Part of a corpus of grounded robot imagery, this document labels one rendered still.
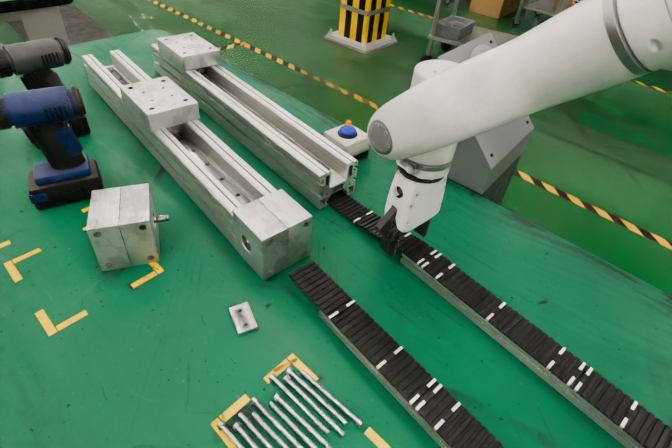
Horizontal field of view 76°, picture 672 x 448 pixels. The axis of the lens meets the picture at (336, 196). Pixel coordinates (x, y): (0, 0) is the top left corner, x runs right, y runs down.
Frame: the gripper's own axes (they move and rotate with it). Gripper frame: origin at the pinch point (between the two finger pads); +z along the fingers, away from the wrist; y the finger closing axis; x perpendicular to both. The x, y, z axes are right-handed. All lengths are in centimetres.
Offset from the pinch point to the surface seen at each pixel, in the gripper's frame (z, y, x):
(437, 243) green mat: 3.9, 7.5, -2.7
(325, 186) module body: -1.1, -3.3, 18.7
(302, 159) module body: -4.6, -4.5, 24.8
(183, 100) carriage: -9, -16, 53
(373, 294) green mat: 3.9, -11.0, -3.9
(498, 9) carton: 72, 437, 234
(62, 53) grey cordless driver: -15, -32, 73
